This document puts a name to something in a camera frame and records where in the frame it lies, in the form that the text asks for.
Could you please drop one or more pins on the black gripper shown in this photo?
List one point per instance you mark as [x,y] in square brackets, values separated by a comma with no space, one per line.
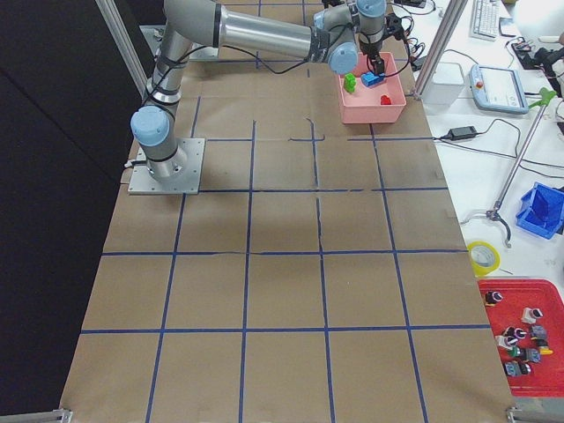
[374,49]

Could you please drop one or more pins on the blue toy block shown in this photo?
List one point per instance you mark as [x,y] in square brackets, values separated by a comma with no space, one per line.
[369,79]

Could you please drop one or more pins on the green toy block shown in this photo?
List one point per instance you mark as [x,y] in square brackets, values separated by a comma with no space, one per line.
[349,83]

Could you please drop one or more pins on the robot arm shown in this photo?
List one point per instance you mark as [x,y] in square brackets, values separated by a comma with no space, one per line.
[341,32]

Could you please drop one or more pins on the pink plastic box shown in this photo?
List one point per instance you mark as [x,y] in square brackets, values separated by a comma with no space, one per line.
[363,106]

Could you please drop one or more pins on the white square device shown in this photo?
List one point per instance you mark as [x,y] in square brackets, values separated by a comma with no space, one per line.
[446,84]

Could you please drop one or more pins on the black power adapter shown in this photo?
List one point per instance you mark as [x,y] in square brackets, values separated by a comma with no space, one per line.
[462,133]

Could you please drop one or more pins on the white keyboard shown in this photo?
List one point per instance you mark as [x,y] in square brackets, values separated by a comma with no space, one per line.
[484,19]

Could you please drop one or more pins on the teach pendant tablet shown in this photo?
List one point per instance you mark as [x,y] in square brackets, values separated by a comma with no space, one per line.
[498,90]

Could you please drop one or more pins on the reacher grabber tool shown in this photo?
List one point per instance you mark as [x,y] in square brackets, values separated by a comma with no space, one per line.
[493,213]

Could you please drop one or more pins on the brown paper table cover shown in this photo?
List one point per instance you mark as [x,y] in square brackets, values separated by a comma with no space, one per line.
[319,275]

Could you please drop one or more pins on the blue storage bin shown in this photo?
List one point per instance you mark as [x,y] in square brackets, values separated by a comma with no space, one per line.
[541,211]

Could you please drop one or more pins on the yellow tape roll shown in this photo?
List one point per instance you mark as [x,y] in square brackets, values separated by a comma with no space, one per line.
[484,258]

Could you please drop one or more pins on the red parts tray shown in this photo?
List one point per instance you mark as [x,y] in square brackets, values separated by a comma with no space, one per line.
[526,318]

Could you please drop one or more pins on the aluminium frame post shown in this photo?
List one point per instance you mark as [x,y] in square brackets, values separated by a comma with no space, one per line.
[451,16]

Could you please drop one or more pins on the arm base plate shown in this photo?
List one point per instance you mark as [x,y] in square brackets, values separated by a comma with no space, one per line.
[203,53]
[179,175]

